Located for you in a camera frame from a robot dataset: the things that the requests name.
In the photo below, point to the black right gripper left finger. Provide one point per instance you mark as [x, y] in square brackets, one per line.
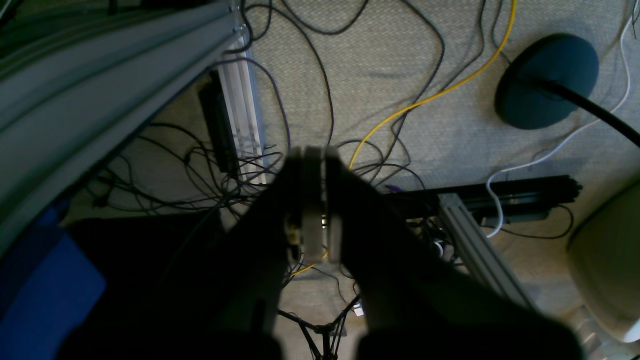
[177, 289]

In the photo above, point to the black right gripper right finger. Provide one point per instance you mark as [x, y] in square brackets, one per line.
[418, 306]

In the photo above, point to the blue mat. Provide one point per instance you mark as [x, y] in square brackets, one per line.
[48, 288]

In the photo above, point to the beige chair base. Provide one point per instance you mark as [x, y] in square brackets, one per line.
[603, 256]

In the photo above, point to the black power strip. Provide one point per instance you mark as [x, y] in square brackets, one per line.
[213, 105]

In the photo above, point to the round dark stand base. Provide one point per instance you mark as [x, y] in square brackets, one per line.
[548, 81]

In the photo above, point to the silver aluminium frame leg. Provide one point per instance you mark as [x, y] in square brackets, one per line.
[483, 261]

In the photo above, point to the silver aluminium floor rail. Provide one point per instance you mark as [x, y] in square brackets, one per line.
[238, 80]

